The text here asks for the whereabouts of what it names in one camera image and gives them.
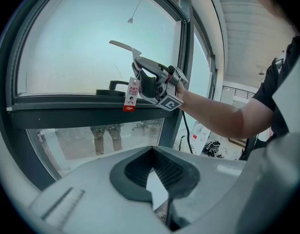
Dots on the person's right forearm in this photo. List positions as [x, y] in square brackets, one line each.
[220, 116]

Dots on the small window glass pane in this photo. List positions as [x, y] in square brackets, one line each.
[77, 142]

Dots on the large window glass pane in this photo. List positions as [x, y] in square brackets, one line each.
[81, 40]

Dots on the person's head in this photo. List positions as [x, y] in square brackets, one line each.
[269, 1]

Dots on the narrow window glass pane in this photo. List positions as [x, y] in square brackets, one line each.
[200, 69]

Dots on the black bag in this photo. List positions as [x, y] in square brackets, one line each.
[213, 148]

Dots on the white box with red label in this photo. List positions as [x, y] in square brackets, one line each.
[200, 135]

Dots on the red and white hang tag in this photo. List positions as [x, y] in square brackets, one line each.
[131, 94]

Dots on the dark metal railing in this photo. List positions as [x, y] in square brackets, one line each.
[240, 92]

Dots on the ceiling lamp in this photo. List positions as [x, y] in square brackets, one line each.
[262, 72]

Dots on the dark grey window frame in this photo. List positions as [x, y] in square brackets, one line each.
[86, 117]

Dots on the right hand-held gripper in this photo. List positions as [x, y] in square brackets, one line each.
[167, 95]

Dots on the grey squeegee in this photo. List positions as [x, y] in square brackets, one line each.
[135, 52]

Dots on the person's black shirt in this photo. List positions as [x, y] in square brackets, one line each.
[274, 86]

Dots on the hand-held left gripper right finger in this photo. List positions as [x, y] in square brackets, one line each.
[203, 179]

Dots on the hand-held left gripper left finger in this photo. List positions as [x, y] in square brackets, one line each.
[86, 203]

